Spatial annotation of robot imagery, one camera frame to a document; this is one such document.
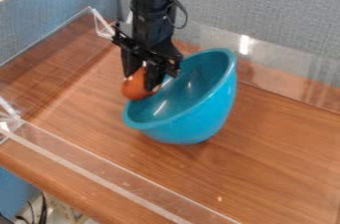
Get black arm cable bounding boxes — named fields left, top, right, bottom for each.
left=167, top=0, right=188, bottom=31

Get black floor cables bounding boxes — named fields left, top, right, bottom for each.
left=0, top=191, right=49, bottom=224

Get clear acrylic barrier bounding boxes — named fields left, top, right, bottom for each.
left=0, top=97, right=240, bottom=224
left=91, top=4, right=340, bottom=114
left=0, top=6, right=95, bottom=68

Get clear acrylic front barrier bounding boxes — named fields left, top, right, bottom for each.
left=0, top=97, right=240, bottom=224

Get clear acrylic left barrier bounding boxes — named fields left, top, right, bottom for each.
left=0, top=6, right=95, bottom=68

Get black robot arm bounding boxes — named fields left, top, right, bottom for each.
left=112, top=0, right=187, bottom=92

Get clear acrylic back barrier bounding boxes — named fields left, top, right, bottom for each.
left=91, top=4, right=340, bottom=114

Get blue plastic bowl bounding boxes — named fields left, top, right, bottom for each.
left=123, top=48, right=236, bottom=144

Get toy mushroom brown cap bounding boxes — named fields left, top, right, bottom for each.
left=121, top=67, right=161, bottom=101

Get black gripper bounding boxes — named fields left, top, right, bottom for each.
left=112, top=15, right=183, bottom=92

